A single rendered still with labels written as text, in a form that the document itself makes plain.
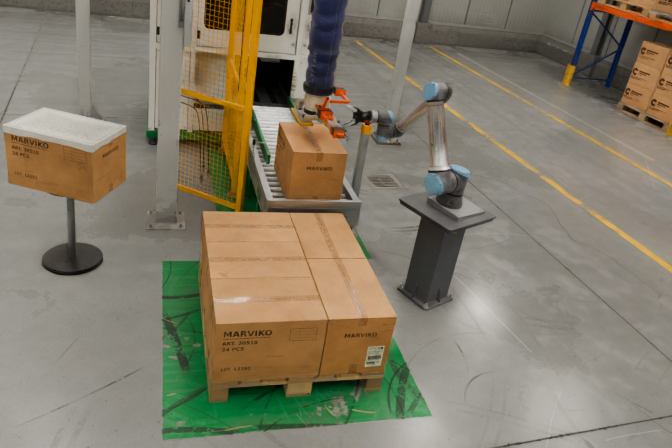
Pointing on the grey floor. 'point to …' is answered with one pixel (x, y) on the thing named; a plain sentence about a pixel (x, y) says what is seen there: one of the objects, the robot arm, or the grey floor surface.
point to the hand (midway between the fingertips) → (344, 115)
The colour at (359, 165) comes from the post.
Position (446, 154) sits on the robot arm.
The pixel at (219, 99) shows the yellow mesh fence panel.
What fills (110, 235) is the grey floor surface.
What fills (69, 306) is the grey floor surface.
